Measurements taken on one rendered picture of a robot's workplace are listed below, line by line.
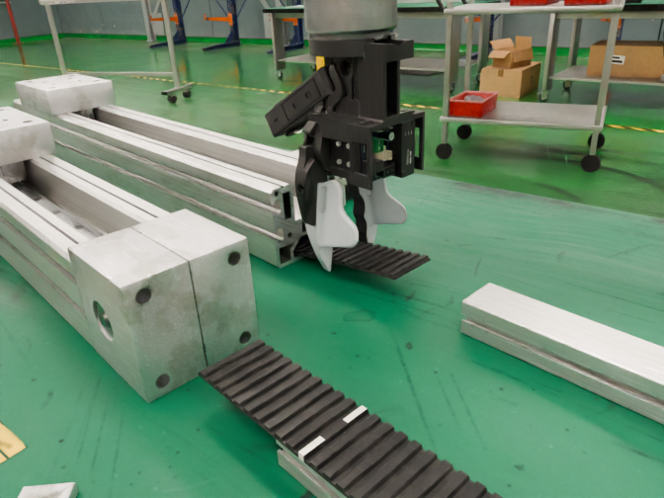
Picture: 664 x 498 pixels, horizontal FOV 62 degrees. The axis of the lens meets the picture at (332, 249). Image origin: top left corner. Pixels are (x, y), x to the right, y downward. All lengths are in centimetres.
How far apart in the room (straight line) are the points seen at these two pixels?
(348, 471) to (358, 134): 26
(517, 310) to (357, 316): 13
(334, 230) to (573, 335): 22
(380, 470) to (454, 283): 27
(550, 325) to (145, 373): 29
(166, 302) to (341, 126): 20
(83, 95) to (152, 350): 70
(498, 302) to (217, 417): 23
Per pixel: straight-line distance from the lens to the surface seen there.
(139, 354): 40
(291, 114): 54
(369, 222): 56
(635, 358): 42
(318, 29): 46
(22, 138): 76
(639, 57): 524
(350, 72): 49
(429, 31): 905
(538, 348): 44
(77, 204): 65
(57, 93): 104
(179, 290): 40
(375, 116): 46
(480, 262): 58
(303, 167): 49
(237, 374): 38
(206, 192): 64
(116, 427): 42
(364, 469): 31
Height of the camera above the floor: 104
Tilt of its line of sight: 26 degrees down
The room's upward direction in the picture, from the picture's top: 3 degrees counter-clockwise
